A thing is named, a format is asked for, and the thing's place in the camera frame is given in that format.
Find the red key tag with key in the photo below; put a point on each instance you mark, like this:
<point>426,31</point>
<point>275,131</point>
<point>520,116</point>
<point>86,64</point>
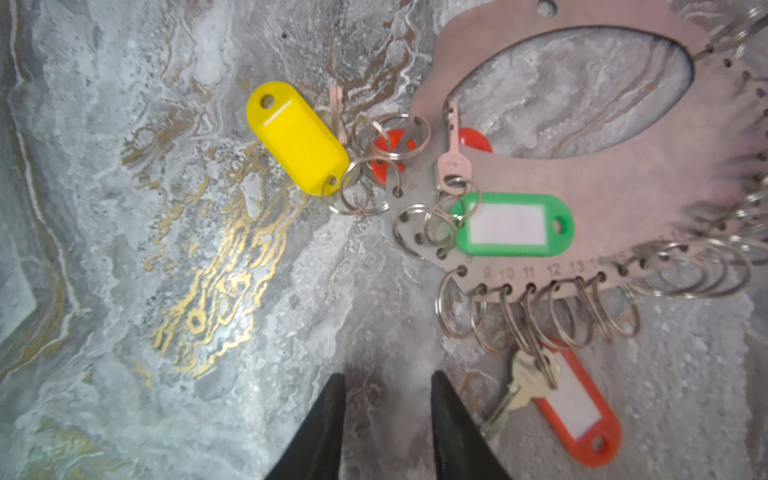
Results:
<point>560,387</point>

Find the metal key organizer plate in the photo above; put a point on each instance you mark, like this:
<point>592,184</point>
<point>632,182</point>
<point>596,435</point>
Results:
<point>670,212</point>

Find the yellow key tag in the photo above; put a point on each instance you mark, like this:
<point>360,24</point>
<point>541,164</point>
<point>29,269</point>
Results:
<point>297,138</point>

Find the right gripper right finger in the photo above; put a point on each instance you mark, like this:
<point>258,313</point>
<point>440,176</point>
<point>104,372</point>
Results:
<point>460,451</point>

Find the green key tag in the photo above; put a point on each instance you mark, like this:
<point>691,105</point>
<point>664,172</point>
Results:
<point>513,225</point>

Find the small silver key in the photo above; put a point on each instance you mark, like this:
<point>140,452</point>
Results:
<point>453,168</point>

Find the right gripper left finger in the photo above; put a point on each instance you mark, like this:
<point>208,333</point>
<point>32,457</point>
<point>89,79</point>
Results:
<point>315,450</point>

